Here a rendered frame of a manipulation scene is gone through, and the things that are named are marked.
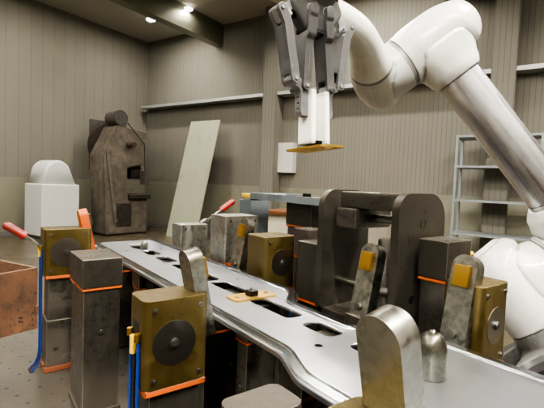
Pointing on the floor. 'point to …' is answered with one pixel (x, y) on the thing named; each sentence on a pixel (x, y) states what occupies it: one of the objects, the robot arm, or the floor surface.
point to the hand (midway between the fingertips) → (313, 118)
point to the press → (116, 175)
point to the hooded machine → (50, 197)
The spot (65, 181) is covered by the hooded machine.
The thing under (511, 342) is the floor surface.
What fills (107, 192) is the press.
